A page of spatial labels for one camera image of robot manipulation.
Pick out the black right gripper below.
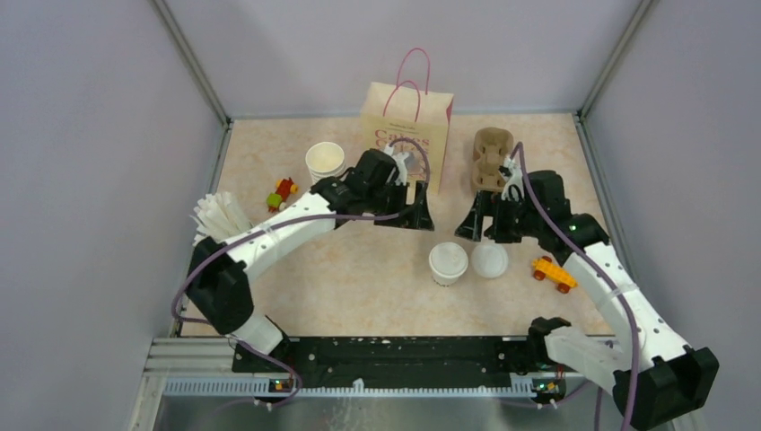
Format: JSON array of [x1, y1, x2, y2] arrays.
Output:
[[455, 189, 542, 243]]

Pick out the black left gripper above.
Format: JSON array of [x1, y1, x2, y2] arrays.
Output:
[[365, 178, 433, 231]]

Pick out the white plastic cup lid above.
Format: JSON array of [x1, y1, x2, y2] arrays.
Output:
[[429, 242, 468, 266]]

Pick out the white paper coffee cup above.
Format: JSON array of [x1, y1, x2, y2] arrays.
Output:
[[430, 263, 468, 286]]

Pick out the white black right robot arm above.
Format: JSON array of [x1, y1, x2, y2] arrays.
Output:
[[455, 171, 719, 430]]

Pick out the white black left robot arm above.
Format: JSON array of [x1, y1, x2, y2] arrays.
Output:
[[181, 146, 433, 372]]

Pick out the stack of translucent lids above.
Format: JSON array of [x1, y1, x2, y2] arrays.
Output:
[[470, 243, 510, 279]]

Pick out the yellow toy car red wheels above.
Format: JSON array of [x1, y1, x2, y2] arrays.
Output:
[[531, 256, 579, 295]]

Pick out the brown pulp cup carrier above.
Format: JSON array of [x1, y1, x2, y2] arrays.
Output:
[[470, 127, 514, 192]]

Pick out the cream Cakes paper bag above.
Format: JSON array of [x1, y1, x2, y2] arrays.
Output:
[[360, 48, 454, 194]]

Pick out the stack of white paper cups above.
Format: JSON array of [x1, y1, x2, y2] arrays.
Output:
[[305, 141, 346, 184]]

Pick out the red green toy block figure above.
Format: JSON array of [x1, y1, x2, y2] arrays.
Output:
[[266, 177, 299, 213]]

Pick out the bundle of white paper straws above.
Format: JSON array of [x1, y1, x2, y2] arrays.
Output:
[[190, 191, 253, 245]]

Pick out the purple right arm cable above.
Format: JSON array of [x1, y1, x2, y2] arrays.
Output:
[[510, 141, 642, 431]]

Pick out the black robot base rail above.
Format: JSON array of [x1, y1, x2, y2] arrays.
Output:
[[232, 336, 571, 390]]

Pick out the grey slotted cable duct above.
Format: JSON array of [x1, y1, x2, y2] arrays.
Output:
[[163, 377, 536, 398]]

